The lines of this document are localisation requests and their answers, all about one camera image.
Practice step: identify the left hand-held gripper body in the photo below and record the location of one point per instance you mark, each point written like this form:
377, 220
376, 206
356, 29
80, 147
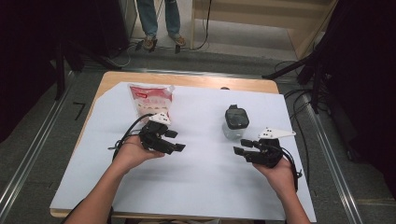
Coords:
152, 137

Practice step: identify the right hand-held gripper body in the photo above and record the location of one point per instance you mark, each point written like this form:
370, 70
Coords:
269, 152

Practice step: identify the clear jar with black lid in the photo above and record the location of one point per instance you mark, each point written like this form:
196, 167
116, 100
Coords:
236, 119

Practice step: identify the red and white plastic pouch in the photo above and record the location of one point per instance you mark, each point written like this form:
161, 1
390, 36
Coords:
149, 102

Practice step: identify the person's left hand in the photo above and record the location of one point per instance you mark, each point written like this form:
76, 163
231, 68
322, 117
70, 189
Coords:
132, 154

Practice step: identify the person's right hand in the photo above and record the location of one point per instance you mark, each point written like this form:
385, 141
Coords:
281, 179

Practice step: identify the white paper sheet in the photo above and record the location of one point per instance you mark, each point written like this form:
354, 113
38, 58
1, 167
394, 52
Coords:
202, 174

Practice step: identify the wooden table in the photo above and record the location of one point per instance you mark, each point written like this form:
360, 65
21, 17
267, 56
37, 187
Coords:
186, 81

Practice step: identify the black metal stand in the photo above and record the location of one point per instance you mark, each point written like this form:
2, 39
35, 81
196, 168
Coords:
289, 67
59, 71

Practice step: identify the yellow floor tape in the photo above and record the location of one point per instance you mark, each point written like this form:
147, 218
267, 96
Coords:
376, 201

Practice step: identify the dark cabinet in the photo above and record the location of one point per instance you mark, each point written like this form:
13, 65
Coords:
112, 25

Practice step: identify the black curtain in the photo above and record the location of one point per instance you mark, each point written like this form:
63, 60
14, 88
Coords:
367, 77
25, 46

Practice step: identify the metal floor rail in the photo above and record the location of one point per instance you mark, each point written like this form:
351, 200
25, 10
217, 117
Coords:
31, 149
330, 155

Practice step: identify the light wooden frame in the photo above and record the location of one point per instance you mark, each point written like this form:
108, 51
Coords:
299, 40

